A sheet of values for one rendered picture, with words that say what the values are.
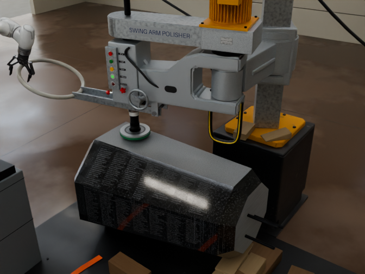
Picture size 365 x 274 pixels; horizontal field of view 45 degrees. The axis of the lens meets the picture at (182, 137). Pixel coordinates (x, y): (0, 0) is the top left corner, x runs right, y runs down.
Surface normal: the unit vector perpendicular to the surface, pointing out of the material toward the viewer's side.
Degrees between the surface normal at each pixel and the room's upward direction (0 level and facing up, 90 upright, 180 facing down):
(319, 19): 90
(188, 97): 90
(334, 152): 0
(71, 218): 0
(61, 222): 0
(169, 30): 90
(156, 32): 90
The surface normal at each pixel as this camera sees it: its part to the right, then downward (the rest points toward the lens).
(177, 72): -0.37, 0.45
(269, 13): -0.11, 0.48
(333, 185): 0.00, -0.88
